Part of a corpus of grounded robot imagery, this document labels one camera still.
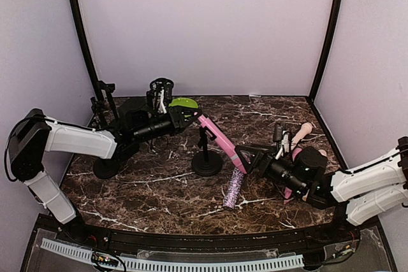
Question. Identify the pink microphone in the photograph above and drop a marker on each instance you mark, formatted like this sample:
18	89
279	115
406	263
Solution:
288	192
214	133

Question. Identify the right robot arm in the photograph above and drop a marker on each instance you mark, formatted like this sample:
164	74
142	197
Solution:
366	190

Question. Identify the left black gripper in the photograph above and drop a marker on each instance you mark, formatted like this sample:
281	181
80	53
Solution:
177	120

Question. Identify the white cable duct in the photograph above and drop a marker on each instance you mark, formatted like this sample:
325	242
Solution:
106	262

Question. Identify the black frame post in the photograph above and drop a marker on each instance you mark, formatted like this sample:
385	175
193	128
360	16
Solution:
84	46
325	51

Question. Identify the black round-base mic stand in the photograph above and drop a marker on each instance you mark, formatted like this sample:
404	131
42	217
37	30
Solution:
109	89

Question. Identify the green plate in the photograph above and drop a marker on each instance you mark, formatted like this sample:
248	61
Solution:
183	103

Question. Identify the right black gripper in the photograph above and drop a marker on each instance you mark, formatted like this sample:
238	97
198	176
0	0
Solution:
264	157

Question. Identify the pink microphone front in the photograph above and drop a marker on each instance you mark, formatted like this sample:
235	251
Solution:
214	133

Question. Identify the right black frame post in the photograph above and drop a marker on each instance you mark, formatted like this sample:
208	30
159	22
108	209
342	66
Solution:
325	51

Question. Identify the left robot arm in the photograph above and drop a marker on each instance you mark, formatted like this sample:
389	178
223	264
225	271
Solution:
37	133

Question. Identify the purple glitter microphone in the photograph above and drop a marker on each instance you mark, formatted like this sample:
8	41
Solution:
233	191

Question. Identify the black tripod mic stand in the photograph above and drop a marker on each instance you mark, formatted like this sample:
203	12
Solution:
151	97

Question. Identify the left black frame post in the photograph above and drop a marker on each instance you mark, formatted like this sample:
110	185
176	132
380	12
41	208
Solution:
84	46

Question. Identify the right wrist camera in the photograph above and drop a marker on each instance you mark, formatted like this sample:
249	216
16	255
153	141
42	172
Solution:
282	140

